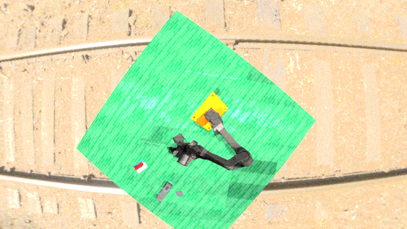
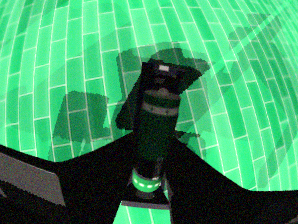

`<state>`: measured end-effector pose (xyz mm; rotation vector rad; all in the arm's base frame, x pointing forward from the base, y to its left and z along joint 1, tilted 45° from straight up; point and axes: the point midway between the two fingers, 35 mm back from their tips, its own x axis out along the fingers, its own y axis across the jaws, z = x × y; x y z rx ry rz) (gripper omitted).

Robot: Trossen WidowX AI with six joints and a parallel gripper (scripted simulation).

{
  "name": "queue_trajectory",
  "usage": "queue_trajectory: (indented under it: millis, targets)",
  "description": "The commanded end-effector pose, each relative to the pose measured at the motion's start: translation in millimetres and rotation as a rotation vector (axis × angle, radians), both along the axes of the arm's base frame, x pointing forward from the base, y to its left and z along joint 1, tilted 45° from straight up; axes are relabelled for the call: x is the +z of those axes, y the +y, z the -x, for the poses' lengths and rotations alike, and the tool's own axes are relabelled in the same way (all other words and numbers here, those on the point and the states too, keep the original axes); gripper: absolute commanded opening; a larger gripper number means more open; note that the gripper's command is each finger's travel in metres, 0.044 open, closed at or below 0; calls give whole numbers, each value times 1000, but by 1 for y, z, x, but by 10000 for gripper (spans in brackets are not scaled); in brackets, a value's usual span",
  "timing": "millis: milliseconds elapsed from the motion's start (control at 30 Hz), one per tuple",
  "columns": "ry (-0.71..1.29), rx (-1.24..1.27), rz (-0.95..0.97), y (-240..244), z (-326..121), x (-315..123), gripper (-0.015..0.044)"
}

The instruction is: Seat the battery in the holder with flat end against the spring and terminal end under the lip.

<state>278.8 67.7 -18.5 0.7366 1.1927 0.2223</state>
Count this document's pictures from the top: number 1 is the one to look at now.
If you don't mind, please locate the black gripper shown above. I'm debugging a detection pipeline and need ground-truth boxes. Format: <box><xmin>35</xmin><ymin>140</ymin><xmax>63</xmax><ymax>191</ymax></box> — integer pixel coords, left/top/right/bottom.
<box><xmin>173</xmin><ymin>134</ymin><xmax>187</xmax><ymax>152</ymax></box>

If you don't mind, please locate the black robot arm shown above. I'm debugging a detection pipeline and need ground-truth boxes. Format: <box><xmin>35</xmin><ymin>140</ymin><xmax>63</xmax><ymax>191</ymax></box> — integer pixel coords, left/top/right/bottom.
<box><xmin>173</xmin><ymin>108</ymin><xmax>253</xmax><ymax>170</ymax></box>

